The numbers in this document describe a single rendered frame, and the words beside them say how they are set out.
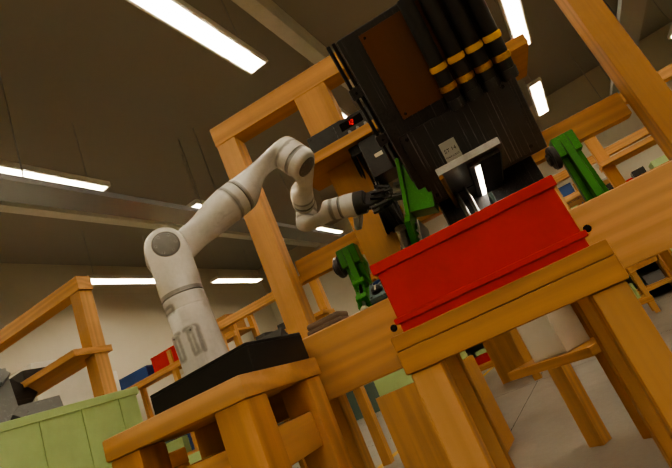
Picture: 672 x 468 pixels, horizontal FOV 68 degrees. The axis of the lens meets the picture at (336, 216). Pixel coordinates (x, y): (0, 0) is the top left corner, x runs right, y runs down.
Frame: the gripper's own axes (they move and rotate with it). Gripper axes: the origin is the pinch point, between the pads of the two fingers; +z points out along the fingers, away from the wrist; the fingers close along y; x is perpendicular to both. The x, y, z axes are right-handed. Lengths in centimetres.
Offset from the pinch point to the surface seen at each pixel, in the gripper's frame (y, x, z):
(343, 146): 26.4, -8.2, -18.4
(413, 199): -12.6, -4.6, 5.7
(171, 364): 281, 351, -432
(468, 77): -7.4, -32.2, 27.1
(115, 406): -69, -4, -64
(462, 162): -24.7, -19.0, 21.4
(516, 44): 40, -21, 44
